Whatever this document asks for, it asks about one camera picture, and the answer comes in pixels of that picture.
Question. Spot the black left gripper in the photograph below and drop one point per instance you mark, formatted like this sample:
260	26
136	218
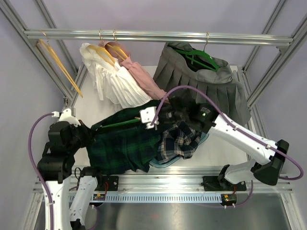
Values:
88	133

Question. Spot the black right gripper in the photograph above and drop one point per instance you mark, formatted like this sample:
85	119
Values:
160	121

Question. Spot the navy white plaid skirt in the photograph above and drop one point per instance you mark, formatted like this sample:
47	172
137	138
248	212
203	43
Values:
179	140

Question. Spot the green hanger of plaid skirt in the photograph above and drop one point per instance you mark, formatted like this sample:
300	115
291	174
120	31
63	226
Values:
134	120

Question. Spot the green navy plaid skirt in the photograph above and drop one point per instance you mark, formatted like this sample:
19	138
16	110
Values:
127	147

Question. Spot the yellow plastic hanger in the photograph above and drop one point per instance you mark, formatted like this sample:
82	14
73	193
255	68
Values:
54	56

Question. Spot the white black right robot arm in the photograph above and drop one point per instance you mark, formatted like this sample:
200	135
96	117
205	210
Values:
266	163

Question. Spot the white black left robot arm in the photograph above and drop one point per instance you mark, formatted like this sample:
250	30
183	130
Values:
55	170

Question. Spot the grey pleated skirt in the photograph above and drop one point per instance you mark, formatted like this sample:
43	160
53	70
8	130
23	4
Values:
220	86

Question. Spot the green plastic hanger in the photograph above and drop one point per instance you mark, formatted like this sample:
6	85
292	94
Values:
207	61

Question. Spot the pink pleated skirt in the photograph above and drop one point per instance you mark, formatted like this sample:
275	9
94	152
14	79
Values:
141	76

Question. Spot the yellow hanger of pink skirt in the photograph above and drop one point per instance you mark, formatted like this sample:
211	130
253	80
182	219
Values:
118	50

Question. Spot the teal plastic basin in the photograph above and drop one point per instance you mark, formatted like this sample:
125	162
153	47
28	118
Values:
156	164

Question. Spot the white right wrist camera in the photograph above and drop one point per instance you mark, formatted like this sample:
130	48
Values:
147	116

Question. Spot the aluminium frame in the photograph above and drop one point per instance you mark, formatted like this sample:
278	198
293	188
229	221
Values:
263	39

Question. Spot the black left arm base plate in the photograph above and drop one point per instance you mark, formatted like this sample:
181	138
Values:
109	182

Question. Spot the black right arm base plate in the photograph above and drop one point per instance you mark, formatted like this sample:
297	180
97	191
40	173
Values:
211	184

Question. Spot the white slotted cable duct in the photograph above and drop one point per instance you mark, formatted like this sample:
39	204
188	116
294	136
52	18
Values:
155	198

